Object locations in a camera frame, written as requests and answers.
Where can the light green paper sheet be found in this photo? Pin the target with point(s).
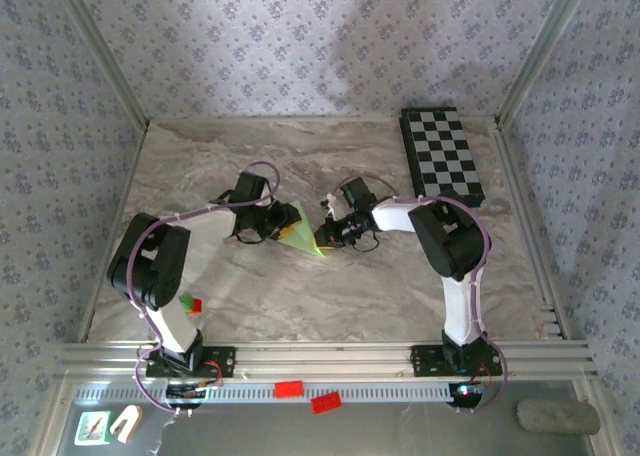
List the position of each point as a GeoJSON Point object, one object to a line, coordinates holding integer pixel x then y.
{"type": "Point", "coordinates": [305, 238]}

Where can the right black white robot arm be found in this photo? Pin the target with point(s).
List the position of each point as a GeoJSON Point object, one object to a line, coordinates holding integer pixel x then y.
{"type": "Point", "coordinates": [450, 246]}

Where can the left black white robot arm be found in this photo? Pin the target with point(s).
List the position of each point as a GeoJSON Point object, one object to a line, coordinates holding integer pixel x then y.
{"type": "Point", "coordinates": [150, 266]}

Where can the small toy brick stack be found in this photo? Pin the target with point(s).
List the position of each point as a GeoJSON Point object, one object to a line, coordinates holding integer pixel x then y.
{"type": "Point", "coordinates": [190, 305]}

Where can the black grey chessboard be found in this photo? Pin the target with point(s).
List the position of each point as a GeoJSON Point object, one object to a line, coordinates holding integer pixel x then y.
{"type": "Point", "coordinates": [442, 151]}

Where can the red flat toy brick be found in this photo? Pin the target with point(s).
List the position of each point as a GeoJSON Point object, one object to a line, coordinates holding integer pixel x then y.
{"type": "Point", "coordinates": [326, 403]}

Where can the black control board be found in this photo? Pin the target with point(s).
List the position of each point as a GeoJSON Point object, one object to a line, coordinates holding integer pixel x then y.
{"type": "Point", "coordinates": [465, 393]}
{"type": "Point", "coordinates": [187, 392]}

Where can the dark lower shelf panel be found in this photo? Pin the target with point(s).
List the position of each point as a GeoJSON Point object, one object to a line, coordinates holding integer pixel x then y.
{"type": "Point", "coordinates": [350, 436]}

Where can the pale wooden hook piece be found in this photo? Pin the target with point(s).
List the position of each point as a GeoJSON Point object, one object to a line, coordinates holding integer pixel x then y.
{"type": "Point", "coordinates": [126, 421]}

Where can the green white picture card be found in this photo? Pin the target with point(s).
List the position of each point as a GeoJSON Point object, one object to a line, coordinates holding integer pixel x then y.
{"type": "Point", "coordinates": [92, 427]}

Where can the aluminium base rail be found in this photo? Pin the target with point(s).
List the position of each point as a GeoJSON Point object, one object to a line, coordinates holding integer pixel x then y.
{"type": "Point", "coordinates": [325, 358]}

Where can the aluminium side rail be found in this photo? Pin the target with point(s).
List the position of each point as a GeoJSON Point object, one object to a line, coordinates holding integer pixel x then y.
{"type": "Point", "coordinates": [514, 176]}
{"type": "Point", "coordinates": [129, 181]}

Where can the aluminium frame post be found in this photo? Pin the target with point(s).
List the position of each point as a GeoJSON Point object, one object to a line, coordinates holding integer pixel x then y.
{"type": "Point", "coordinates": [104, 51]}
{"type": "Point", "coordinates": [540, 51]}

